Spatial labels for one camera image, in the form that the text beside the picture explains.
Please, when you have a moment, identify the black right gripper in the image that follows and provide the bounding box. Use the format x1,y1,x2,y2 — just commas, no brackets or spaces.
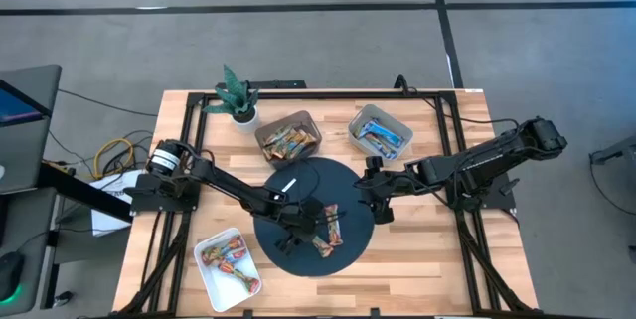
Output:
355,155,423,226

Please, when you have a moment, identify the blue oatmeal raisin granola bar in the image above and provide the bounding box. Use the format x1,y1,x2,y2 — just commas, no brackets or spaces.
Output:
371,140,399,160
365,120,404,149
355,118,380,140

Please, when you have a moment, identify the black computer mouse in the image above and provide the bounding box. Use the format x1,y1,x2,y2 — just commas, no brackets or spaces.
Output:
0,251,25,305

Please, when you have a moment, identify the translucent grey plastic bin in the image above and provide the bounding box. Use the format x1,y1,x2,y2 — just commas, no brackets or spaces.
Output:
253,109,323,170

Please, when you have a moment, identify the black power cable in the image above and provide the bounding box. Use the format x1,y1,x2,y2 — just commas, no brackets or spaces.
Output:
394,74,521,129

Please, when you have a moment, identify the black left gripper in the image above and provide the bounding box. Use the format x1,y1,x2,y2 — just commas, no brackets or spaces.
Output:
277,197,327,256

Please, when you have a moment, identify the black desk bar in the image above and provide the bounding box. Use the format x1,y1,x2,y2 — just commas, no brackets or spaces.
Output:
37,162,133,224

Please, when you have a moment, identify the green snake plant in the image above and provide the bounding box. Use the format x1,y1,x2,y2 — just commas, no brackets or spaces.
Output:
202,64,260,116

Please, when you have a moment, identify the black power strip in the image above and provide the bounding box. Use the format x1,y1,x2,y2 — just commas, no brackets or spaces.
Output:
241,79,308,90

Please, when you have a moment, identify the white plant pot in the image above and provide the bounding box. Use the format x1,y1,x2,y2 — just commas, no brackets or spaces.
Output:
232,106,261,134

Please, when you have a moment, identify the green orange granola bar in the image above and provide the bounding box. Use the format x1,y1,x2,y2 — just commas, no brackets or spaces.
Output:
270,144,299,162
311,235,335,259
325,203,345,247
276,124,302,154
261,130,285,157
290,132,318,157

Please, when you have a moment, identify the grey furniture leg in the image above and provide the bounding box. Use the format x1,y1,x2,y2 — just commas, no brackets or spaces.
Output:
588,134,636,166

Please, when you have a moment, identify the round dark blue woven mat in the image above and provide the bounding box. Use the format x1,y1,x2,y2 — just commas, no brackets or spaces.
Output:
252,156,377,278

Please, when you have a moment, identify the yellow cable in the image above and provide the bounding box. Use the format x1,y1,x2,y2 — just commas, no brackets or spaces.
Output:
92,137,136,180

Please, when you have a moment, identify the grey desk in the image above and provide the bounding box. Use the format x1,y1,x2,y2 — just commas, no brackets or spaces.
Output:
0,187,61,318

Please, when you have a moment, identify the grey laptop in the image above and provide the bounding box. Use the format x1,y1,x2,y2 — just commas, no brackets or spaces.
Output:
0,64,64,196

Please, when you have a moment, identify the white paper sheet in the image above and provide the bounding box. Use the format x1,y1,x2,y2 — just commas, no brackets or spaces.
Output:
89,169,146,237

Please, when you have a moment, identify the cream plastic handled bin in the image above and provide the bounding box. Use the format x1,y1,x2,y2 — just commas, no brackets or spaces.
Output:
347,103,414,161

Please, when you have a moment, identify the white rectangular plastic bin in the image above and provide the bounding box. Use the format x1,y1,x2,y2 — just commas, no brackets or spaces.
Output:
192,227,263,314

